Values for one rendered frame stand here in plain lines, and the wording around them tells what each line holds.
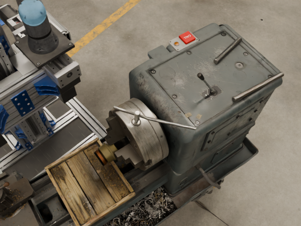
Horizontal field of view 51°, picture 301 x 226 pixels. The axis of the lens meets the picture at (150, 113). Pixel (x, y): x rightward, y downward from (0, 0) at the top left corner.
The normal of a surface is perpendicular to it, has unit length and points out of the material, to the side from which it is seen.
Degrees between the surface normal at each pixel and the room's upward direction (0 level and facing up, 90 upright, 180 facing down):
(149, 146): 50
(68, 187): 0
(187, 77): 0
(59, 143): 0
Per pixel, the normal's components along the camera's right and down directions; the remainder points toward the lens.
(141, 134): 0.29, -0.14
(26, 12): 0.07, -0.41
